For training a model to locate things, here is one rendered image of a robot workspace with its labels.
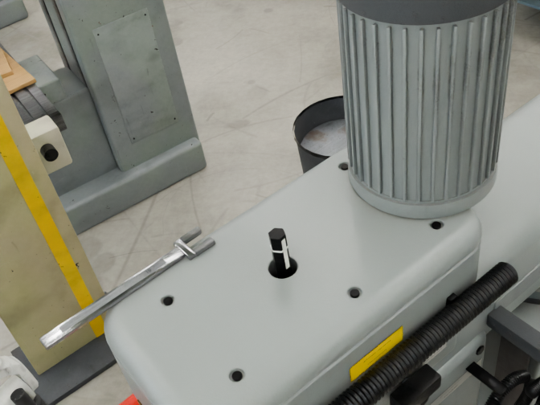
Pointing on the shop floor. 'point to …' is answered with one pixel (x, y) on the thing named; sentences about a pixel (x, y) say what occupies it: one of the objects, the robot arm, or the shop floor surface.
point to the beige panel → (43, 269)
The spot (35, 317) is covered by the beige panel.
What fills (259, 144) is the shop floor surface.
